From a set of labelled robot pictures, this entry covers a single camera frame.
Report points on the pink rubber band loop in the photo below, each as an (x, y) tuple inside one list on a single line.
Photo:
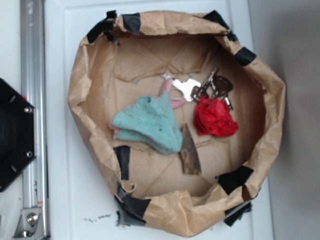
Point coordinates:
[(167, 87)]

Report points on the metal corner bracket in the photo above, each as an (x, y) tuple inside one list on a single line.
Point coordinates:
[(30, 225)]

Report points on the red crumpled cloth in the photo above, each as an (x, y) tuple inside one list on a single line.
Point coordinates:
[(212, 117)]

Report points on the white plastic tray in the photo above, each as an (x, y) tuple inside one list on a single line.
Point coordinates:
[(81, 206)]

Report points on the silver key bunch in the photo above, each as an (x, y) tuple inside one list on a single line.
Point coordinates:
[(214, 86)]

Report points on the aluminium extrusion rail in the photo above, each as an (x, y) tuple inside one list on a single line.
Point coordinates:
[(35, 176)]

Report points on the blue terry cloth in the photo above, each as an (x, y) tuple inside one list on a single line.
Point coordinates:
[(150, 120)]

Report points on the brown paper bag basin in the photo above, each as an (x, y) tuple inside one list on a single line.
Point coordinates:
[(120, 60)]

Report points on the brown wooden wedge piece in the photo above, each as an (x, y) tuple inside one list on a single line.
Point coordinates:
[(188, 153)]

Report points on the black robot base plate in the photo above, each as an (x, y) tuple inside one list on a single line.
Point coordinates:
[(17, 135)]

